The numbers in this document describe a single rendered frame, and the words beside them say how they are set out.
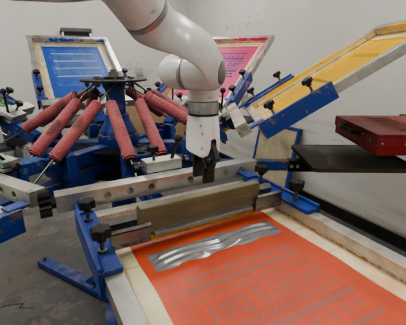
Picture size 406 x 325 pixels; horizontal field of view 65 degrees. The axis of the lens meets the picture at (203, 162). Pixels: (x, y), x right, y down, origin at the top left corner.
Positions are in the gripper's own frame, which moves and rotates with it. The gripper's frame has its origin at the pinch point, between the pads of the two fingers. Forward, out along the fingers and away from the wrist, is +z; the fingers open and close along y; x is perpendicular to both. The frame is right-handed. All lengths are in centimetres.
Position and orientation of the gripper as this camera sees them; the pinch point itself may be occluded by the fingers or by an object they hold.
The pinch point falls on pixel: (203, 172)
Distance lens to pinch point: 83.0
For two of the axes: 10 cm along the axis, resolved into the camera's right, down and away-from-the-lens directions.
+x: 8.8, -1.5, 4.6
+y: 4.8, 2.7, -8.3
